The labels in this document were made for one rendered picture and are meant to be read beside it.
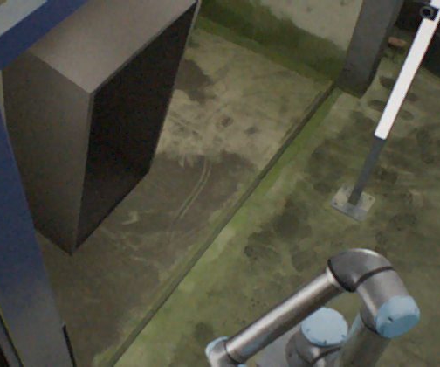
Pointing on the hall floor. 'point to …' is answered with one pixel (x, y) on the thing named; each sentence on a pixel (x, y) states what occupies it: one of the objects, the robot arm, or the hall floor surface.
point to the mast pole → (367, 169)
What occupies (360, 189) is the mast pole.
